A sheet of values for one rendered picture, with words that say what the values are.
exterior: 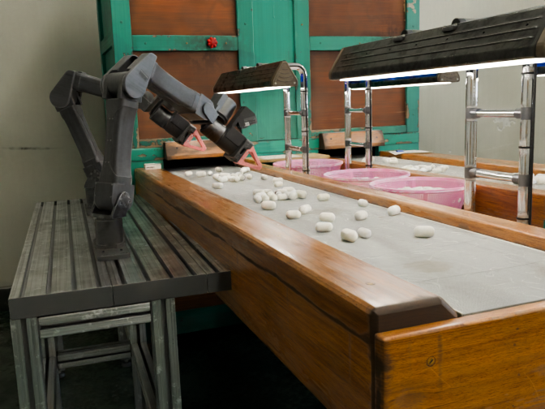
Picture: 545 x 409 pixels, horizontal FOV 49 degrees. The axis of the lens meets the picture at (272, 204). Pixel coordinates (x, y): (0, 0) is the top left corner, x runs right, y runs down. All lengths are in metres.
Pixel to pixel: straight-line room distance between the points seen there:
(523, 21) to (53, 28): 2.62
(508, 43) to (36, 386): 0.98
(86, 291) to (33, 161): 2.12
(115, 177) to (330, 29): 1.51
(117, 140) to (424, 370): 0.93
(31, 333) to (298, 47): 1.77
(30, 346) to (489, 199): 1.14
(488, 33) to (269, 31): 1.67
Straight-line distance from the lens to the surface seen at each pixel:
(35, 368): 1.20
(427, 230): 1.13
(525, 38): 0.90
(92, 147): 1.99
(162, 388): 1.24
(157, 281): 1.17
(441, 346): 0.72
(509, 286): 0.87
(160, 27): 2.44
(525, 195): 1.17
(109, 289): 1.16
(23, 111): 3.23
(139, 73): 1.43
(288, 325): 0.93
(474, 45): 0.98
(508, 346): 0.78
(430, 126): 3.88
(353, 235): 1.09
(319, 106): 2.63
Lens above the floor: 0.99
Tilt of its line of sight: 10 degrees down
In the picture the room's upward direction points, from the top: 2 degrees counter-clockwise
